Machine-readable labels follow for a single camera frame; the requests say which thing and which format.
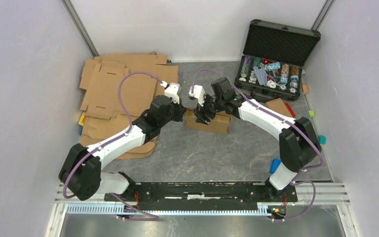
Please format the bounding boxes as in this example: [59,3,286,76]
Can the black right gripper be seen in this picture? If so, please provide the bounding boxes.
[193,92,225,126]

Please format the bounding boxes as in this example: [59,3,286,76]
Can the brown cardboard box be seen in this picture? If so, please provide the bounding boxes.
[265,98,293,118]
[185,109,231,134]

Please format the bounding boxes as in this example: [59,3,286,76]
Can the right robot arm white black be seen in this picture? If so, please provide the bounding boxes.
[189,78,324,201]

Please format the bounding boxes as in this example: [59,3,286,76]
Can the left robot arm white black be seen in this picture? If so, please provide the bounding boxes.
[58,95,186,201]

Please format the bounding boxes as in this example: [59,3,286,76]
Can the stack of flat cardboard sheets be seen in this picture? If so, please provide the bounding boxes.
[79,52,178,146]

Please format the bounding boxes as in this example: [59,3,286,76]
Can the black poker chip case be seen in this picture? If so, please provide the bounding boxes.
[234,19,321,102]

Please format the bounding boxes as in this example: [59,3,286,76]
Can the blue block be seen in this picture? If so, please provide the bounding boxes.
[269,158,281,174]

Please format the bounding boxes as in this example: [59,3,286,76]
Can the red flat block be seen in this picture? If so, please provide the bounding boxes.
[284,103,296,118]

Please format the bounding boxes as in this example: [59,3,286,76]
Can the colourful blocks under cardboard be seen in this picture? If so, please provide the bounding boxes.
[78,112,86,136]

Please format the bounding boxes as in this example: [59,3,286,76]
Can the small wooden block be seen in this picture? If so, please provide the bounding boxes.
[302,84,309,94]

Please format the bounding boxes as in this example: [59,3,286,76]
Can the teal cube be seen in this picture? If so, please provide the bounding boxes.
[318,135,327,145]

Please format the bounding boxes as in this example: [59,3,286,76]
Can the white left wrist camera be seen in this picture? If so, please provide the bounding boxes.
[160,81,181,104]

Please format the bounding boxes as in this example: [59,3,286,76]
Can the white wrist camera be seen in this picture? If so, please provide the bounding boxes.
[160,81,181,104]
[189,85,206,106]

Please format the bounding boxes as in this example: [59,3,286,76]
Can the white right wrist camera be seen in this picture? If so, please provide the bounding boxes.
[189,85,206,106]

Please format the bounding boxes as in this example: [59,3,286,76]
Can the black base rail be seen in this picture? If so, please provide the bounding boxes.
[120,182,298,211]

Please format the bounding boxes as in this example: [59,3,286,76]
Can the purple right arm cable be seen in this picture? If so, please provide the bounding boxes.
[191,69,325,222]

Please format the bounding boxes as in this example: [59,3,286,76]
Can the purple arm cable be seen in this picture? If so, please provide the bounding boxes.
[191,69,325,222]
[62,71,167,221]

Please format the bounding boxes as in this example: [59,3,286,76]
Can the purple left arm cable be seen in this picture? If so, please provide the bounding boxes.
[62,71,167,221]

